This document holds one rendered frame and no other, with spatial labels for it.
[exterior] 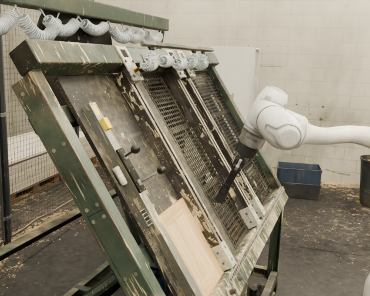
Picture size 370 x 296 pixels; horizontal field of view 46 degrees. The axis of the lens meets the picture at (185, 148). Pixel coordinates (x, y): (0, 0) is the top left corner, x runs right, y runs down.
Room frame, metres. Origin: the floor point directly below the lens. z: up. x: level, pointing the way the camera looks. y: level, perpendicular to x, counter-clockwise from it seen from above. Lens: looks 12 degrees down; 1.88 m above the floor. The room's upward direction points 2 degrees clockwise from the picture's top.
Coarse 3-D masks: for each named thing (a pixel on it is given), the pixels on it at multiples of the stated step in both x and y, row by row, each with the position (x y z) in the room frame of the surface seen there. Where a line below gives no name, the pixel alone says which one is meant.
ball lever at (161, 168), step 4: (160, 168) 1.71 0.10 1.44; (164, 168) 1.72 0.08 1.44; (156, 172) 1.71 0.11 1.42; (160, 172) 1.71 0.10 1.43; (164, 172) 1.71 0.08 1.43; (148, 176) 1.71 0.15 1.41; (152, 176) 1.71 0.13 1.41; (140, 180) 1.70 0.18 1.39; (144, 180) 1.70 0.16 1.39; (140, 184) 1.69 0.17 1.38
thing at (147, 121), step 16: (128, 64) 2.11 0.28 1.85; (128, 80) 2.10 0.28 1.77; (128, 96) 2.10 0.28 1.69; (144, 112) 2.07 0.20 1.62; (144, 128) 2.07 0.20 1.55; (160, 128) 2.09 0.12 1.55; (160, 144) 2.04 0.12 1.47; (160, 160) 2.04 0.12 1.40; (176, 160) 2.05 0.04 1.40; (176, 176) 2.01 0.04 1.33; (192, 192) 1.99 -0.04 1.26; (192, 208) 1.98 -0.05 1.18; (208, 224) 1.95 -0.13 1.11; (208, 240) 1.95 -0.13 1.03; (224, 256) 1.92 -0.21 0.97
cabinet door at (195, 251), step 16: (176, 208) 1.89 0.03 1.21; (176, 224) 1.82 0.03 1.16; (192, 224) 1.93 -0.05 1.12; (176, 240) 1.74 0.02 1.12; (192, 240) 1.85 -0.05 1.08; (192, 256) 1.77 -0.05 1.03; (208, 256) 1.88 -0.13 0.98; (192, 272) 1.70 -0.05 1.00; (208, 272) 1.81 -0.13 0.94; (208, 288) 1.73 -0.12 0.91
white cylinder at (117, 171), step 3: (114, 168) 1.68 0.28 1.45; (117, 168) 1.68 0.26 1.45; (114, 171) 1.68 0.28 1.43; (117, 171) 1.67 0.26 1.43; (120, 171) 1.68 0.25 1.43; (117, 174) 1.67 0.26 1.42; (120, 174) 1.67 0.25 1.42; (123, 174) 1.69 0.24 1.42; (117, 177) 1.67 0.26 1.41; (120, 177) 1.67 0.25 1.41; (123, 177) 1.67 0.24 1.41; (120, 180) 1.67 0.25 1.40; (123, 180) 1.67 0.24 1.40; (126, 180) 1.68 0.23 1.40; (120, 183) 1.67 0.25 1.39; (123, 183) 1.66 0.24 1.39; (126, 183) 1.67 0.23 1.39
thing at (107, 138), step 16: (96, 128) 1.74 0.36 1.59; (112, 144) 1.72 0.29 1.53; (112, 160) 1.72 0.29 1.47; (128, 176) 1.69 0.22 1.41; (144, 192) 1.71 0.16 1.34; (160, 224) 1.67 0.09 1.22; (160, 240) 1.64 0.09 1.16; (176, 256) 1.63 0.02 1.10; (176, 272) 1.61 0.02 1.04; (192, 288) 1.59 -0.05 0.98
